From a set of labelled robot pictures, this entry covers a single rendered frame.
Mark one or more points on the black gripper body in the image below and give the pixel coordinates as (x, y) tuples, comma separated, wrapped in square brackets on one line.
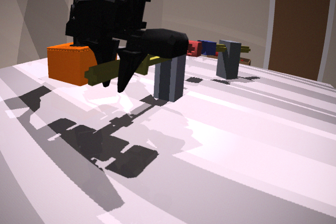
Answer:
[(163, 43)]

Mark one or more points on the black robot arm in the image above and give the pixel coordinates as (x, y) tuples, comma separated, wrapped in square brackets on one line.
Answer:
[(96, 18)]

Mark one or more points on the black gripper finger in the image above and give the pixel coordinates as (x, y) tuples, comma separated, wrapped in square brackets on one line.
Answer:
[(129, 62), (104, 52)]

